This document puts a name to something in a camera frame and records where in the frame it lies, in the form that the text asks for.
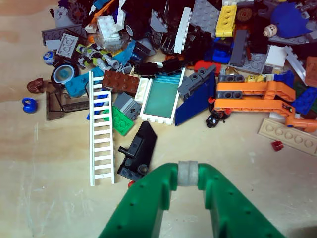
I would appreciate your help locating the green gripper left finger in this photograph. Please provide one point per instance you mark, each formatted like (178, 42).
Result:
(143, 210)

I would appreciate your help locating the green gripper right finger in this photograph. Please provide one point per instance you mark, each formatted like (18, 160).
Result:
(235, 213)

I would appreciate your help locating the small round Lego wheel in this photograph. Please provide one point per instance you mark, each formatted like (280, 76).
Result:
(188, 173)

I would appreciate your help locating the black angular Lego piece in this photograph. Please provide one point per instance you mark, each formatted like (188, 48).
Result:
(141, 143)

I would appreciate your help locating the tiny transparent red Lego stud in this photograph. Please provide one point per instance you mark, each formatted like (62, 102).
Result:
(277, 145)

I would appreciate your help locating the white Lego ladder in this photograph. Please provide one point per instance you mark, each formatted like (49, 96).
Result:
(92, 148)

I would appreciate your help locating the green Lego plate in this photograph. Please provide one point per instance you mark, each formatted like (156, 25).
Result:
(122, 122)

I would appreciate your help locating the tan Lego plate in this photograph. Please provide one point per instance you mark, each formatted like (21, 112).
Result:
(287, 135)

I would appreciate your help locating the small black Lego skull piece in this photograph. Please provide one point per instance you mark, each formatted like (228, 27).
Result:
(211, 121)

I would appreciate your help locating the grey Lego hinge brick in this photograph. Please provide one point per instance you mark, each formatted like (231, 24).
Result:
(127, 105)

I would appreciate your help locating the dark blue Lego wedge panel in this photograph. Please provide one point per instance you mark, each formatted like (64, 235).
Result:
(195, 106)

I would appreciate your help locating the brown Lego brick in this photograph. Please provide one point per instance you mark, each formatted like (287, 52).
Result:
(121, 83)

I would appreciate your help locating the blue Lego brick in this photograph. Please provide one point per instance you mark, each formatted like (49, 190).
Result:
(305, 100)

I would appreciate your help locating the dark grey Lego hinge piece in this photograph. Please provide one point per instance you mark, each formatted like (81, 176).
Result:
(192, 83)

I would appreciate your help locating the smoky transparent Lego windscreen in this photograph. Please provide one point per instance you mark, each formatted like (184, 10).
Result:
(54, 104)

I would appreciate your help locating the teal Lego piece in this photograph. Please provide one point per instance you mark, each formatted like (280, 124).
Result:
(76, 86)

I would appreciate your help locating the red flat Lego piece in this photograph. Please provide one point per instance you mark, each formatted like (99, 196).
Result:
(205, 67)

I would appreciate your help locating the small blue Lego cup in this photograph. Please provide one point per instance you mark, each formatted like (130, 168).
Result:
(29, 106)

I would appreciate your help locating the black Lego wheel blue hub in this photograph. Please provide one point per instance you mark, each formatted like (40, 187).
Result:
(64, 74)

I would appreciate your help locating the lime white Lego minifigure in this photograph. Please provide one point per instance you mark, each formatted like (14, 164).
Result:
(95, 55)

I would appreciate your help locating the white square Lego tile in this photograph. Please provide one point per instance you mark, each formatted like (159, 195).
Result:
(275, 55)

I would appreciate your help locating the dark grey Lego tile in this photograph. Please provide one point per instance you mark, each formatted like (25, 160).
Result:
(239, 48)

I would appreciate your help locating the brown Lego hair piece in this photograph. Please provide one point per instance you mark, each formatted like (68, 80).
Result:
(36, 85)

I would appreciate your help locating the small blue white Lego dome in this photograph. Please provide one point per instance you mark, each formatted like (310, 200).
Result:
(48, 57)

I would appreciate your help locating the light grey square Lego plate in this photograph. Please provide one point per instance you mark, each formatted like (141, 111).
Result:
(67, 45)

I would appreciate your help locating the long white Lego plate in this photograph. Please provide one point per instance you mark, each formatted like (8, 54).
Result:
(182, 29)

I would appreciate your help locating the tan Lego minifigure head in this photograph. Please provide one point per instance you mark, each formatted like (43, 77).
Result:
(269, 30)

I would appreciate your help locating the white Lego brick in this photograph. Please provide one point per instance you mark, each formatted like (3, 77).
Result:
(109, 26)

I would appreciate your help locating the yellow Lego brick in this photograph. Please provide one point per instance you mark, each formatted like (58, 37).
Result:
(226, 21)

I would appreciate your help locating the brown round Lego tile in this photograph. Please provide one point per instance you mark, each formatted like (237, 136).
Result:
(244, 15)

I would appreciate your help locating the dark grey Lego plate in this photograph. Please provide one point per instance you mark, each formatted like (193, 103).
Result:
(52, 34)

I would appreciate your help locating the dark grey Lego gear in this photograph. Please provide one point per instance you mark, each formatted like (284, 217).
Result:
(76, 12)

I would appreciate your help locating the orange Technic beam assembly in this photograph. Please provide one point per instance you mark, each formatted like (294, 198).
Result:
(255, 102)

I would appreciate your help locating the white Lego window frame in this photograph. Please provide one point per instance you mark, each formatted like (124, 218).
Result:
(161, 99)

